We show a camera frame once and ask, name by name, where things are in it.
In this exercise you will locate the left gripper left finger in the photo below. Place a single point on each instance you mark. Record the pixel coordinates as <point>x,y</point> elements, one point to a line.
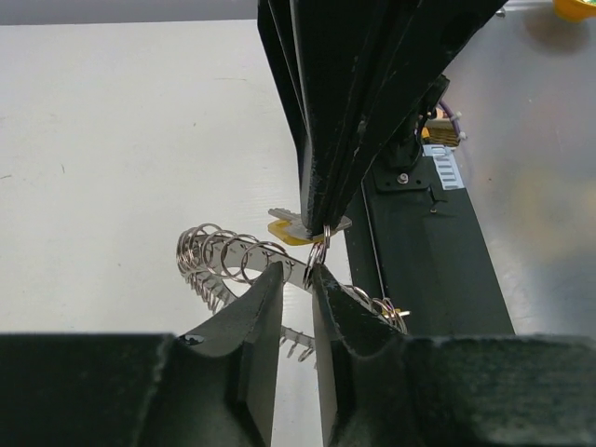
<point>213,386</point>

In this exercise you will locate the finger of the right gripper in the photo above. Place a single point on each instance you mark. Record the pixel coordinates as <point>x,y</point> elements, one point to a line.
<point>426,37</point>
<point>319,53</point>

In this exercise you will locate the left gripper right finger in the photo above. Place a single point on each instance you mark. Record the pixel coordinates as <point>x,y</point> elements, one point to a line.
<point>379,387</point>

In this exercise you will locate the right white cable duct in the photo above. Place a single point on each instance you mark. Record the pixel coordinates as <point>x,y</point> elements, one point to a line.
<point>445,166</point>

